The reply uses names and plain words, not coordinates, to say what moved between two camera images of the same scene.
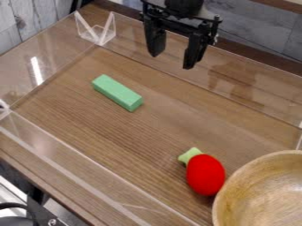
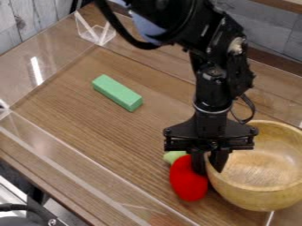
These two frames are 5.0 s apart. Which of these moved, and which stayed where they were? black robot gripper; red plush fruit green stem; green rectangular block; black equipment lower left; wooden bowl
Moved: red plush fruit green stem; wooden bowl; black robot gripper
Stayed: green rectangular block; black equipment lower left
